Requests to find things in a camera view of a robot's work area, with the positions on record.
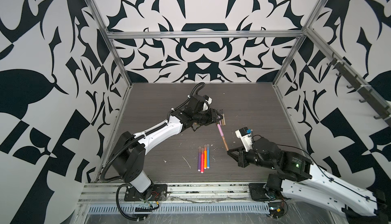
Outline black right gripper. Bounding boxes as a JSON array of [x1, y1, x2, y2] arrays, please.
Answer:
[[226, 145, 279, 171]]

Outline tan marker pen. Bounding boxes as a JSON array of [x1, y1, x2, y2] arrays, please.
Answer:
[[222, 110, 226, 126]]

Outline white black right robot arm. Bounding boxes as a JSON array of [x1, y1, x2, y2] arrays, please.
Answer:
[[227, 136, 389, 224]]

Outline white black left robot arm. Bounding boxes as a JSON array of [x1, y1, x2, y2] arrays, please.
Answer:
[[99, 82, 222, 204]]

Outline orange marker pen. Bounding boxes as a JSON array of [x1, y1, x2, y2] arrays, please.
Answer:
[[203, 145, 207, 169]]

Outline blue marker pen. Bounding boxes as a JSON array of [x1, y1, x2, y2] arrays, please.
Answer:
[[206, 144, 210, 169]]

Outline purple marker pen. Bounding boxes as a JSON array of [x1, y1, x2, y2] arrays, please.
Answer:
[[198, 147, 203, 172]]

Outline pink red marker pen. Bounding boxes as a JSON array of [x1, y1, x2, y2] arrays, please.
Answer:
[[200, 148, 204, 174]]

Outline small circuit board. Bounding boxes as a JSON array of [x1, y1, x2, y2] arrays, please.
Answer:
[[268, 205, 288, 220]]

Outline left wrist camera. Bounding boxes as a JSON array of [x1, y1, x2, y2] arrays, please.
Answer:
[[202, 95, 212, 107]]

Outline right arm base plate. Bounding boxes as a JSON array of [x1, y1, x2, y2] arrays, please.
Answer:
[[248, 183, 289, 202]]

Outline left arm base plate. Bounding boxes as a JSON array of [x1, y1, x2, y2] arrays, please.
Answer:
[[124, 184, 168, 202]]

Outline white slotted cable duct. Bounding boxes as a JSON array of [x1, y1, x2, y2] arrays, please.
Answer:
[[88, 202, 270, 214]]

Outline black wall hook rack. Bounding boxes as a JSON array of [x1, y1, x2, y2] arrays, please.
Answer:
[[326, 53, 391, 127]]

